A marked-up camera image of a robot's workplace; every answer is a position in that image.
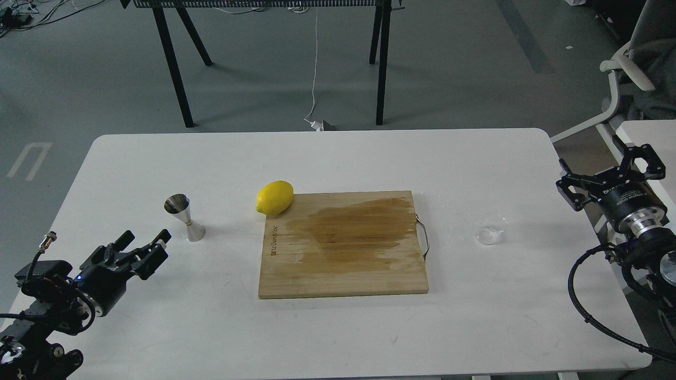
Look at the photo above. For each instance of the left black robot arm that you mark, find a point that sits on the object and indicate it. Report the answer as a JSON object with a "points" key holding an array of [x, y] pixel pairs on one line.
{"points": [[69, 305]]}

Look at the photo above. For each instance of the small clear glass cup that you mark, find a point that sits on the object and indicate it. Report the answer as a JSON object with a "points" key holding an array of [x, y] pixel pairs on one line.
{"points": [[491, 227]]}

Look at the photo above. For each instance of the wooden cutting board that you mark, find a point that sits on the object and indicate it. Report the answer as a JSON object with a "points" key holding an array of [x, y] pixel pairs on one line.
{"points": [[343, 245]]}

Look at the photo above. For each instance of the black metal table frame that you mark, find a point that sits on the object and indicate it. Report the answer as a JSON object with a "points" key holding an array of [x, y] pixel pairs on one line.
{"points": [[215, 30]]}

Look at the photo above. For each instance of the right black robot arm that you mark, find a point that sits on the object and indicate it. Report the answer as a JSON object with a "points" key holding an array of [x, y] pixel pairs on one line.
{"points": [[644, 252]]}

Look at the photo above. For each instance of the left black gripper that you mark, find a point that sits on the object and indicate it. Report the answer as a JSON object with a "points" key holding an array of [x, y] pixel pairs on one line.
{"points": [[103, 280]]}

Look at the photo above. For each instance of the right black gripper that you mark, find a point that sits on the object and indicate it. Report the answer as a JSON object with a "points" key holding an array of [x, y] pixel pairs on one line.
{"points": [[623, 194]]}

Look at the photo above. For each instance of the white office chair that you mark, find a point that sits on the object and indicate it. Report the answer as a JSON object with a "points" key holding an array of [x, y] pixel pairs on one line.
{"points": [[640, 75]]}

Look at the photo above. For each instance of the steel jigger measuring cup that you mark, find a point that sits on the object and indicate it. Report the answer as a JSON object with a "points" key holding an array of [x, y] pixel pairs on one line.
{"points": [[178, 205]]}

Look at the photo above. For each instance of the yellow lemon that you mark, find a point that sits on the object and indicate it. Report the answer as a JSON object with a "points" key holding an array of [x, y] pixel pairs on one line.
{"points": [[274, 198]]}

